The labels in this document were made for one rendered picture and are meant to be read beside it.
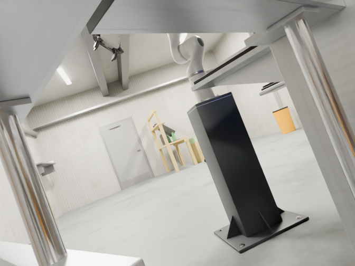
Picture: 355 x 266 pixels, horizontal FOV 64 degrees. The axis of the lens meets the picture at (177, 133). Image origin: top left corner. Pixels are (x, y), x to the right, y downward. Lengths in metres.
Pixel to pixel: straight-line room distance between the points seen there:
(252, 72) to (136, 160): 8.42
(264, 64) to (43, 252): 0.91
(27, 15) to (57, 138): 9.42
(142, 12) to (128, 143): 9.07
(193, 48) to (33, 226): 1.48
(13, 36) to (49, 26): 0.04
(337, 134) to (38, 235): 0.63
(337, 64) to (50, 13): 0.76
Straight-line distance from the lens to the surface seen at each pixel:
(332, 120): 0.71
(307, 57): 0.71
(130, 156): 9.41
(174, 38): 1.90
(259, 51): 1.03
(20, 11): 0.34
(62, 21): 0.37
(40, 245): 0.57
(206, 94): 1.80
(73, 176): 9.60
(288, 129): 7.31
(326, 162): 0.99
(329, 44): 0.93
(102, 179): 9.49
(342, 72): 0.92
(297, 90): 0.97
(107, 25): 0.41
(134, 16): 0.41
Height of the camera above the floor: 0.66
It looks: 3 degrees up
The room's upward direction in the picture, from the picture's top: 21 degrees counter-clockwise
